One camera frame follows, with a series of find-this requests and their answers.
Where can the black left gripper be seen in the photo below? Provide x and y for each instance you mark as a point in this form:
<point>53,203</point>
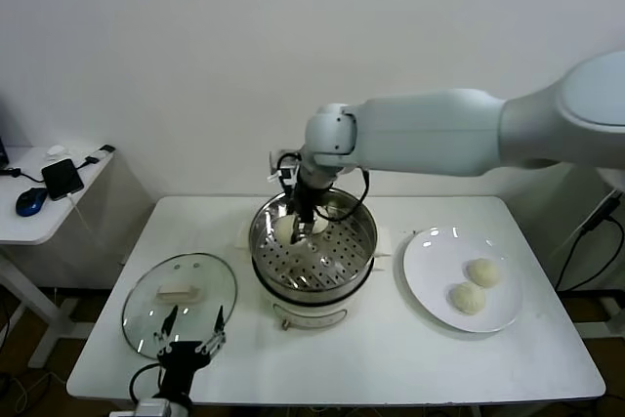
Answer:
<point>185,356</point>

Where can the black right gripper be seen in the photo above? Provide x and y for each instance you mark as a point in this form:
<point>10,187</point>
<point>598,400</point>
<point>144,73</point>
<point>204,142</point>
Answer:
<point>304,202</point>

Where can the white steamed baozi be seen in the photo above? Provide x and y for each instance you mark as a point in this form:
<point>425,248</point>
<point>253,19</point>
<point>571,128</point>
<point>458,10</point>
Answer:
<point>284,231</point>
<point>468,298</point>
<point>483,272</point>
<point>320,226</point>

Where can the oval glass pot lid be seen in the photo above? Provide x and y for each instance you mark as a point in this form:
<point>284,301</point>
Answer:
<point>146,300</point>

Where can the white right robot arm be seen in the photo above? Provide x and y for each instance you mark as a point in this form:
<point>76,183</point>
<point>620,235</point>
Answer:
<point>425,129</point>

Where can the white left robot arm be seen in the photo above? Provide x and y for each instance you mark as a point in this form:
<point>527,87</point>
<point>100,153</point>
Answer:
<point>181,406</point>

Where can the perforated steel steamer basket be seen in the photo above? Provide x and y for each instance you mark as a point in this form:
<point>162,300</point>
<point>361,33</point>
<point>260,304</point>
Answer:
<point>356,236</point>

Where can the cream electric cooker base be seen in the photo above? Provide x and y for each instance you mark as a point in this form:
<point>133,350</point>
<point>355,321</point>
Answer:
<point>312,312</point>

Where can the white oval plate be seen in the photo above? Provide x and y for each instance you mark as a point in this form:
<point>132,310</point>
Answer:
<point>429,261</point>

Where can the white side table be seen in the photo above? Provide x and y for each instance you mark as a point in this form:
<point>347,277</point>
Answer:
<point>29,231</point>

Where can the black smartphone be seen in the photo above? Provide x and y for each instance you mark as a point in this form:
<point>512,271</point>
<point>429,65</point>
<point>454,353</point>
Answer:
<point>62,180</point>

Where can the blue computer mouse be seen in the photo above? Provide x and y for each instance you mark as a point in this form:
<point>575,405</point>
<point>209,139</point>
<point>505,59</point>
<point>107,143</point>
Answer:
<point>31,202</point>

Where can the small white earbud case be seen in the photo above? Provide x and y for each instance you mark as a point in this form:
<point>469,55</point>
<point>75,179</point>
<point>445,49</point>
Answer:
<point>56,150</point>

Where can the dark screen edge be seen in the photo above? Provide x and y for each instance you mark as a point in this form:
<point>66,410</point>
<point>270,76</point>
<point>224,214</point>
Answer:
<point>3,153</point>

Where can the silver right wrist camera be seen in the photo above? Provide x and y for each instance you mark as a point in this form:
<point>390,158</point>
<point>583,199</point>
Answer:
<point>285,174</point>

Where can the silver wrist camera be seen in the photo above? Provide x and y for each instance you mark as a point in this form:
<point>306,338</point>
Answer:
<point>154,408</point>
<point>285,174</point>

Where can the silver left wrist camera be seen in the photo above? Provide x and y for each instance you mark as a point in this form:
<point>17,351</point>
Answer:
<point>154,408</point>

